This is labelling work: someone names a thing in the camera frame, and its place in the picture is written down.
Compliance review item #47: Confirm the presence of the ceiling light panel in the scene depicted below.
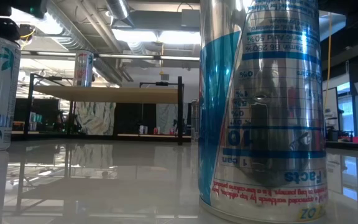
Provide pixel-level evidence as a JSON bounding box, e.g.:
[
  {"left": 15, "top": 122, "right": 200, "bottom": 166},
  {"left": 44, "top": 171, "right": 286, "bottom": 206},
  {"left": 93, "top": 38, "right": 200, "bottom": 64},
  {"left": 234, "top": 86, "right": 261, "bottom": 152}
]
[{"left": 112, "top": 29, "right": 201, "bottom": 45}]

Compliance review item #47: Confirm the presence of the long tube light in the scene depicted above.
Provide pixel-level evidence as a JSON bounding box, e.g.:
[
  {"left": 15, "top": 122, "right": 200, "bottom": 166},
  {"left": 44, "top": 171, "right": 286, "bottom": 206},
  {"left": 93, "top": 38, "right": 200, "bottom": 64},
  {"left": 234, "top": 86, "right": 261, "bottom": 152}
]
[{"left": 20, "top": 50, "right": 200, "bottom": 62}]

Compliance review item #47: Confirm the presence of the yellow hanging cable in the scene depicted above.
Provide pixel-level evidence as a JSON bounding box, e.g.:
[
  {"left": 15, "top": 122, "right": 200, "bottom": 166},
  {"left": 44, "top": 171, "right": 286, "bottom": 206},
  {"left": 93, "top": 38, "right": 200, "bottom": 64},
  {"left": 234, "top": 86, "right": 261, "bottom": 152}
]
[{"left": 323, "top": 12, "right": 334, "bottom": 110}]

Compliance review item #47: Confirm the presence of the tall white can pink band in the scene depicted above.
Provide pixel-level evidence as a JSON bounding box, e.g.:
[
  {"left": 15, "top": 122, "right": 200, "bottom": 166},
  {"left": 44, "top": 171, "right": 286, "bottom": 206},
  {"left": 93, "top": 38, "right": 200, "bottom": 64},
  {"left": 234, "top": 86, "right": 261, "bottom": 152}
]
[{"left": 73, "top": 50, "right": 94, "bottom": 88}]

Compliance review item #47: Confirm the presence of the black framed whiteboard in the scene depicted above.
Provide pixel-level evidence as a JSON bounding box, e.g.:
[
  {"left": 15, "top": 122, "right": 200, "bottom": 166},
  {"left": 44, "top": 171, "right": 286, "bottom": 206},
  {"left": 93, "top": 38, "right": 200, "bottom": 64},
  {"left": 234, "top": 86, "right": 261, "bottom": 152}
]
[{"left": 323, "top": 86, "right": 340, "bottom": 128}]

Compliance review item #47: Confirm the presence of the silver ventilation duct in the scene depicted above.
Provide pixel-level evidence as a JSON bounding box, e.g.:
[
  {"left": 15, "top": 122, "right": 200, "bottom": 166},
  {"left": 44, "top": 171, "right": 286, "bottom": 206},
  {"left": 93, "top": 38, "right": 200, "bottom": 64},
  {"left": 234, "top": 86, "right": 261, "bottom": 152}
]
[{"left": 47, "top": 0, "right": 135, "bottom": 86}]

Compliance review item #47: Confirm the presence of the wooden shelf black metal frame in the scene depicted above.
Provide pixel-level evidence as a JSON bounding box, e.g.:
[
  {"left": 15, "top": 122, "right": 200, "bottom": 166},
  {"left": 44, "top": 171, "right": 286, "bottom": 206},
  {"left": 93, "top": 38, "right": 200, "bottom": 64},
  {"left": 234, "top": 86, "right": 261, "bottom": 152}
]
[{"left": 23, "top": 73, "right": 185, "bottom": 146}]

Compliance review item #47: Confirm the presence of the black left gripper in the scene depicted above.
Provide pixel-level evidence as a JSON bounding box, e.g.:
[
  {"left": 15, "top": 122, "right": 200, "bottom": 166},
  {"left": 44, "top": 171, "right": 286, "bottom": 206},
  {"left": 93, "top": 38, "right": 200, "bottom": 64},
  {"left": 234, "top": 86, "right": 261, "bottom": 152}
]
[{"left": 0, "top": 0, "right": 48, "bottom": 40}]

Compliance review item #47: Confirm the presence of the clear plastic covered object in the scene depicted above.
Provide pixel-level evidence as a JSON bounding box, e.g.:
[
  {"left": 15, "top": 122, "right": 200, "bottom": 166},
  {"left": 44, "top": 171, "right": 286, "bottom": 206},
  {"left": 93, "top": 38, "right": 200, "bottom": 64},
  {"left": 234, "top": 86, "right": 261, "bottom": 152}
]
[
  {"left": 156, "top": 103, "right": 180, "bottom": 135},
  {"left": 75, "top": 101, "right": 117, "bottom": 136}
]

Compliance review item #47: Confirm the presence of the blue silver Red Bull can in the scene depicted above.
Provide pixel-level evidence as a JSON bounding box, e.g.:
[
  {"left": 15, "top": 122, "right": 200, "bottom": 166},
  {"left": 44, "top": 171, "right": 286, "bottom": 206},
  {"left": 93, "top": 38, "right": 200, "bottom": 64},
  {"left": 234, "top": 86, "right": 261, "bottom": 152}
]
[
  {"left": 190, "top": 98, "right": 200, "bottom": 144},
  {"left": 197, "top": 0, "right": 329, "bottom": 223}
]

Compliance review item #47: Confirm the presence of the black ceiling cable reel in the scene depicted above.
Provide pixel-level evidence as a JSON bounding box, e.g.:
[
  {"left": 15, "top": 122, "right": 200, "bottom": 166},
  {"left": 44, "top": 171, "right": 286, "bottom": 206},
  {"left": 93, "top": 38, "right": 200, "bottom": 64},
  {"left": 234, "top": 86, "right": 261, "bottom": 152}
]
[{"left": 19, "top": 24, "right": 37, "bottom": 42}]

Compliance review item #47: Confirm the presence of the grey ceiling unit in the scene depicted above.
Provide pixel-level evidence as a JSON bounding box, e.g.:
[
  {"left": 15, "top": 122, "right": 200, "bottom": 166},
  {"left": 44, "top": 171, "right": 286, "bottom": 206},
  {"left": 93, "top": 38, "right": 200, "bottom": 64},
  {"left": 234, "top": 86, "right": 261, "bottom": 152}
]
[{"left": 181, "top": 9, "right": 201, "bottom": 28}]

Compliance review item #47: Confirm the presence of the black aluminium rig frame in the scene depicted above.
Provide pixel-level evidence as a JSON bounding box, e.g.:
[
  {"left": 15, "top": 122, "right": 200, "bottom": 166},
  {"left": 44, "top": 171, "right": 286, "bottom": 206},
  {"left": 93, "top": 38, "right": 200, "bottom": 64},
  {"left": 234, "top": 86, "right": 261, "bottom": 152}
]
[{"left": 11, "top": 132, "right": 358, "bottom": 153}]

